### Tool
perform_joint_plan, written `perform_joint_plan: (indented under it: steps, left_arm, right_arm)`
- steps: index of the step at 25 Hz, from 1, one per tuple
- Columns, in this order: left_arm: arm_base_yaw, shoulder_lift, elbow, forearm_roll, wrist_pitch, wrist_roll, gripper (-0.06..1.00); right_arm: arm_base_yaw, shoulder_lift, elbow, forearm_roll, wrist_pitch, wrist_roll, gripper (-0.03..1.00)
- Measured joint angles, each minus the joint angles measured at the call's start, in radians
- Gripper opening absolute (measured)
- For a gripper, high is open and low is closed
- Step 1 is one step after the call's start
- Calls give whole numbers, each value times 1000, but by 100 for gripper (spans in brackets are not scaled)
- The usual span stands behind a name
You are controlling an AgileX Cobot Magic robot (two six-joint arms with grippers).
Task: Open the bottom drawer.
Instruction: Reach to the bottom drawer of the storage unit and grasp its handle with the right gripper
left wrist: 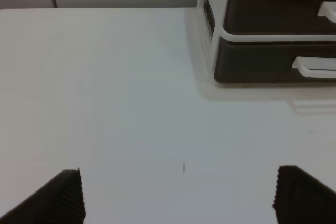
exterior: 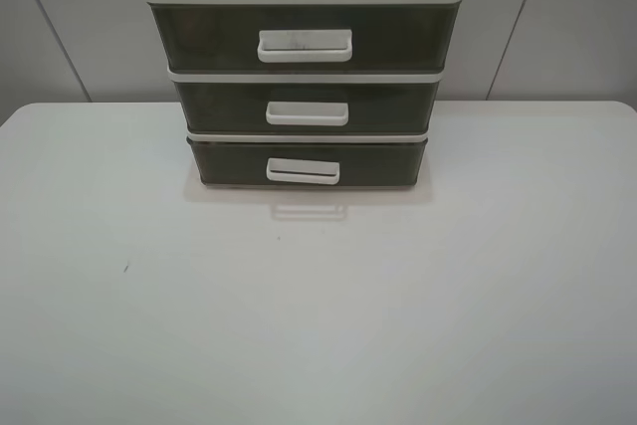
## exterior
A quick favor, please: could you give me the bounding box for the dark translucent drawer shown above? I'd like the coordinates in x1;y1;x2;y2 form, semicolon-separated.
151;4;459;74
188;140;427;189
175;83;438;135

